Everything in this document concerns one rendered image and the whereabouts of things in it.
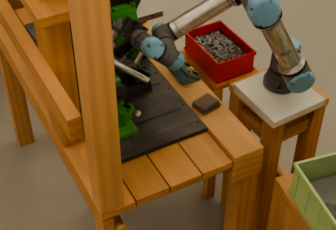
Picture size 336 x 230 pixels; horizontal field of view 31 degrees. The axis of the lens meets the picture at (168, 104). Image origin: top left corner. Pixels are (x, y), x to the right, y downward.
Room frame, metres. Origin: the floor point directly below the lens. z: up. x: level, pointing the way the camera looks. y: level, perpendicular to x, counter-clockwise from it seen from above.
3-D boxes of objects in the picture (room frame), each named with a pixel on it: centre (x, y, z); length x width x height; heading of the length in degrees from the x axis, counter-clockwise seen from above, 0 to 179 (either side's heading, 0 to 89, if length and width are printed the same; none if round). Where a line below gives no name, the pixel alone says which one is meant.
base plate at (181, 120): (2.17, 0.28, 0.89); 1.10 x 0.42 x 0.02; 28
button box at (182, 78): (2.15, -0.07, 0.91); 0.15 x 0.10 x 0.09; 28
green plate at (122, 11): (2.14, 0.19, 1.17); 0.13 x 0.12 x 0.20; 28
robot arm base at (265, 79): (2.09, -0.50, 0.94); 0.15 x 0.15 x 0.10
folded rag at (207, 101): (1.92, -0.16, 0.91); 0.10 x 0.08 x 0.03; 129
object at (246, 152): (2.31, 0.03, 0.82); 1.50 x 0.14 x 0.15; 28
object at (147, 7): (2.29, 0.23, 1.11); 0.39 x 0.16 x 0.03; 118
